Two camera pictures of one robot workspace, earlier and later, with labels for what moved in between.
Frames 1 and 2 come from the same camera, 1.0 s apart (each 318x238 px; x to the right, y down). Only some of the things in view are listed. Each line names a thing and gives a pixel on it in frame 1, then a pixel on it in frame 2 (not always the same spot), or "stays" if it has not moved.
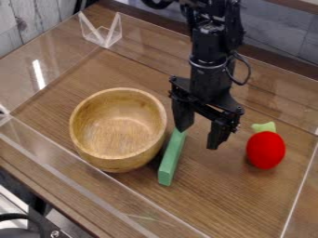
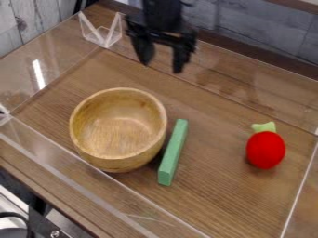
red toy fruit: x=266 y=146 stays
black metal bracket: x=41 y=227 stays
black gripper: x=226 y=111 -> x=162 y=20
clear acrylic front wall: x=31 y=153 stays
